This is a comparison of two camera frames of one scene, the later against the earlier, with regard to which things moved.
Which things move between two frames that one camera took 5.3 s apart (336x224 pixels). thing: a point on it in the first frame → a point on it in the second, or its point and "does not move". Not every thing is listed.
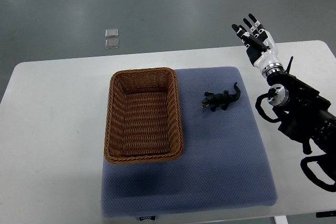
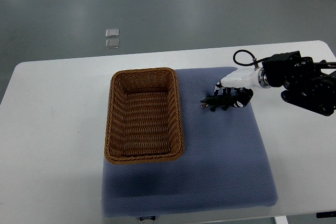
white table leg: [281, 220] does not move
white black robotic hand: [260, 45] → [239, 84]
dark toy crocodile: [223, 99] does not move
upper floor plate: [112, 32] does not move
